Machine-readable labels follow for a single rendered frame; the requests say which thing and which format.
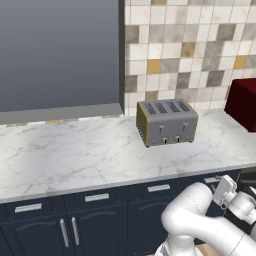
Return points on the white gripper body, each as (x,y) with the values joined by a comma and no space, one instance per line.
(225,190)

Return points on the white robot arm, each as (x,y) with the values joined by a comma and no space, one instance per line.
(186,215)

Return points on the navy drawer front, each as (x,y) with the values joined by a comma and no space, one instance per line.
(50,208)
(230,174)
(118,196)
(181,186)

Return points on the black appliance front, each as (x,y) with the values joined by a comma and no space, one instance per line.
(248,174)

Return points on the grey toaster with gold sides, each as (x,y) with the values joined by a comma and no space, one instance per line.
(166,125)

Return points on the dark red box appliance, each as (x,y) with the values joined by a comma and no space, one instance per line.
(242,101)

